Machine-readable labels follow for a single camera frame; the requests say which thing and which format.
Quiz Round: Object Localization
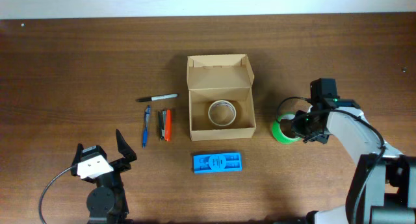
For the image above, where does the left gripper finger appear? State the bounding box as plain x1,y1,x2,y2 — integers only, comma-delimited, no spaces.
116,129,137,162
72,143,84,166

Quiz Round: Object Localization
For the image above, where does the green tape roll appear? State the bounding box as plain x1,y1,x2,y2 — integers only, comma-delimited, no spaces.
271,112,300,144

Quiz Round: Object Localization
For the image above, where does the blue plastic case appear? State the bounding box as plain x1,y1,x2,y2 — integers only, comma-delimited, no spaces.
193,152,242,174

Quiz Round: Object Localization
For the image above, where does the white masking tape roll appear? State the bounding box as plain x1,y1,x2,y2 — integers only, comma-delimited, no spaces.
207,100,237,127

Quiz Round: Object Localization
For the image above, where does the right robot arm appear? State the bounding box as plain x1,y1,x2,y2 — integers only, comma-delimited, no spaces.
291,79,415,224

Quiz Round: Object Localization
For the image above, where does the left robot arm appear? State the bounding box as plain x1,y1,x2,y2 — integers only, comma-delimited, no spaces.
71,130,137,224

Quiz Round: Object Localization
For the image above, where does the blue ballpoint pen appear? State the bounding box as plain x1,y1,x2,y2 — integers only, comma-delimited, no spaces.
142,105,151,148

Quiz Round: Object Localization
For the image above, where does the orange black stapler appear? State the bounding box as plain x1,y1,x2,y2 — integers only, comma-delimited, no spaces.
158,109,172,142

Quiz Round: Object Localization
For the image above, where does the black permanent marker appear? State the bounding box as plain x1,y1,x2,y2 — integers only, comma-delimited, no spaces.
136,93,178,103

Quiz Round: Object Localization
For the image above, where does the open cardboard box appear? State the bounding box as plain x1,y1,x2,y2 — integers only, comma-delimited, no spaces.
187,54,256,141

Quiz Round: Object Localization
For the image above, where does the left camera black cable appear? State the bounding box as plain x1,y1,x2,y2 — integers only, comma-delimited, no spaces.
38,165,79,224

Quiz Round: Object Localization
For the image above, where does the camera black cable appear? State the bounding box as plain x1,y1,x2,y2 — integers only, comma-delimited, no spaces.
276,96,387,224
38,165,79,224

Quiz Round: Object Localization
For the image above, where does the right camera black cable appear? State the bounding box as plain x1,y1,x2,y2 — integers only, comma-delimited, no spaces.
276,96,387,224

